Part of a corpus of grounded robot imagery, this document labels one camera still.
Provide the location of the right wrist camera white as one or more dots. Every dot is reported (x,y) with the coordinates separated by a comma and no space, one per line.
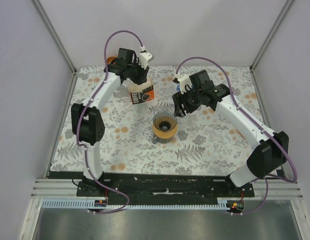
(184,82)

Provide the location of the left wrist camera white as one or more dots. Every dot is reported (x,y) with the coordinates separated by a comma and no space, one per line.
(145,57)

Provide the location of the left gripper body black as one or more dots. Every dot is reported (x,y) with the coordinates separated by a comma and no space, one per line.
(136,68)

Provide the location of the aluminium frame post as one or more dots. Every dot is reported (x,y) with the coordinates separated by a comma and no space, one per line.
(271,34)
(53,33)

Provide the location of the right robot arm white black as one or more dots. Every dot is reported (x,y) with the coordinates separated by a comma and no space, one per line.
(268,146)

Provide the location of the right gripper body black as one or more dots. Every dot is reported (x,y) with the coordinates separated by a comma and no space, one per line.
(191,99)

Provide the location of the left aluminium frame post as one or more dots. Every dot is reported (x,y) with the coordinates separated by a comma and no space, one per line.
(53,33)

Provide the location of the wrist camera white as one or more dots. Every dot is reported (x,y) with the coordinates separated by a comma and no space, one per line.
(145,57)
(184,82)

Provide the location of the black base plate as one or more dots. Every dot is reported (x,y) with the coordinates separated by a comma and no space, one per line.
(141,186)

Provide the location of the right aluminium frame post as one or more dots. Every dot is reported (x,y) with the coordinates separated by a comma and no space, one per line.
(271,34)

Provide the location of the grey glass mug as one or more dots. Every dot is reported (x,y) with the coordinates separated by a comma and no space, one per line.
(160,138)

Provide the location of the aluminium rail front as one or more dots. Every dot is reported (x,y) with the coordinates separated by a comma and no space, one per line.
(54,189)

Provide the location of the coffee filter box orange black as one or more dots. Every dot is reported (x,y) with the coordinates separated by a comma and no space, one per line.
(141,93)

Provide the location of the floral tablecloth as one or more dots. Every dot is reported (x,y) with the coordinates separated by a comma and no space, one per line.
(201,143)

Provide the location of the orange glass carafe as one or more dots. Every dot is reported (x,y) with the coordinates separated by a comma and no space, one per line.
(111,60)

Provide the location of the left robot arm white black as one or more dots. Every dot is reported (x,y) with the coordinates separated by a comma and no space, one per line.
(86,119)

